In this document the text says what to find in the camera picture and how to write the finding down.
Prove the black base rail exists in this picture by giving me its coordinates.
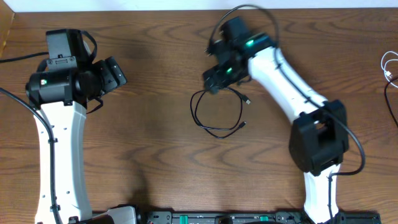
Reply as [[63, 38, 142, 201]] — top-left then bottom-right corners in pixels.
[[93, 203, 382, 224]]

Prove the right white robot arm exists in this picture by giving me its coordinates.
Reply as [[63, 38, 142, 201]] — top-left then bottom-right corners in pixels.
[[203, 17, 349, 223]]

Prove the white USB cable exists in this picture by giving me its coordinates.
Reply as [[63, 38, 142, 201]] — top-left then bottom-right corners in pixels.
[[380, 50, 398, 90]]

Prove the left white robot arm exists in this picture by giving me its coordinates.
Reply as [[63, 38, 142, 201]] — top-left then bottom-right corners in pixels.
[[25, 29, 137, 223]]

